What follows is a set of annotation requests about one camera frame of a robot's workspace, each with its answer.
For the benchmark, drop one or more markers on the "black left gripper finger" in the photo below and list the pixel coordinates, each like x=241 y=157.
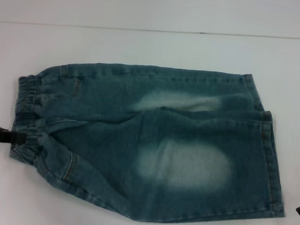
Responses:
x=17 y=138

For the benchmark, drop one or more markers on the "blue denim shorts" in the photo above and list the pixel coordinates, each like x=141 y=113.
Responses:
x=143 y=132

